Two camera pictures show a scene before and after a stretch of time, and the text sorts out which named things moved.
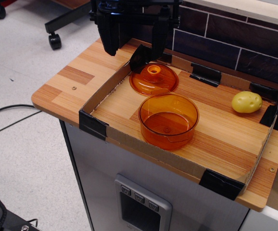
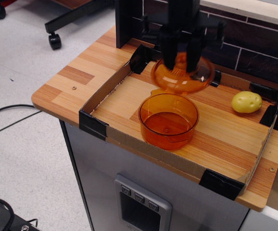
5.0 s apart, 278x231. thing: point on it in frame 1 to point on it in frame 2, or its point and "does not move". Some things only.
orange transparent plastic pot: x=168 y=121 does not move
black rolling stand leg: x=54 y=39 does not move
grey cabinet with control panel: x=122 y=191 does not move
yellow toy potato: x=246 y=102 does not move
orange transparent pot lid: x=152 y=77 to x=179 y=80
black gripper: x=115 y=29 to x=183 y=16
